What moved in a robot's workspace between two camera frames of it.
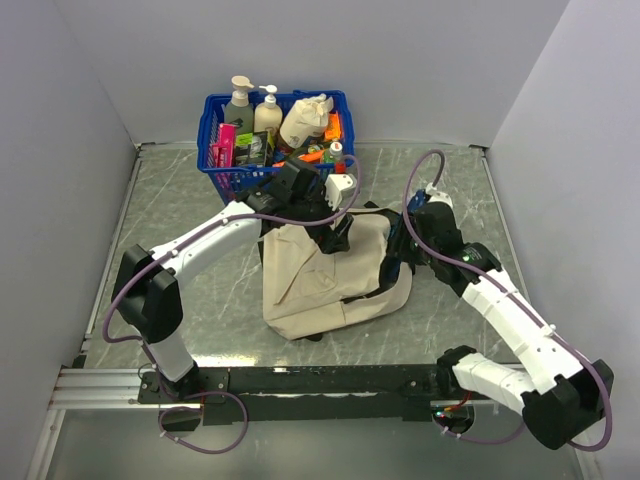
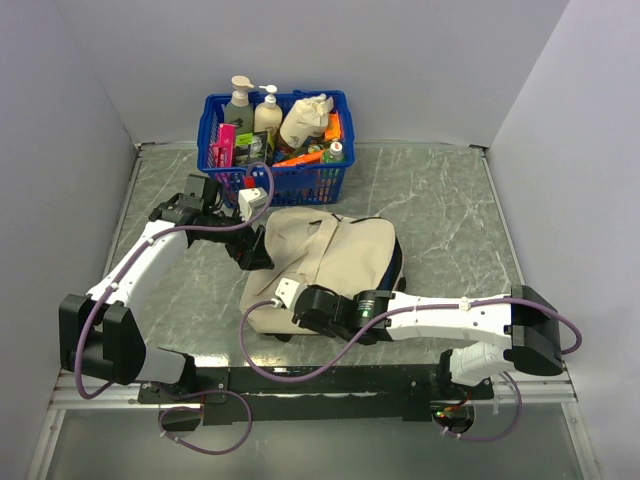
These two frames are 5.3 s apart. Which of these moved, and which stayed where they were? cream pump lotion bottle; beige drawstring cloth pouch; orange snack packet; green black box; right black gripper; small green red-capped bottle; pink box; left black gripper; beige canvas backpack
Moved: left black gripper; right black gripper; beige canvas backpack
Stayed: beige drawstring cloth pouch; pink box; green black box; small green red-capped bottle; orange snack packet; cream pump lotion bottle
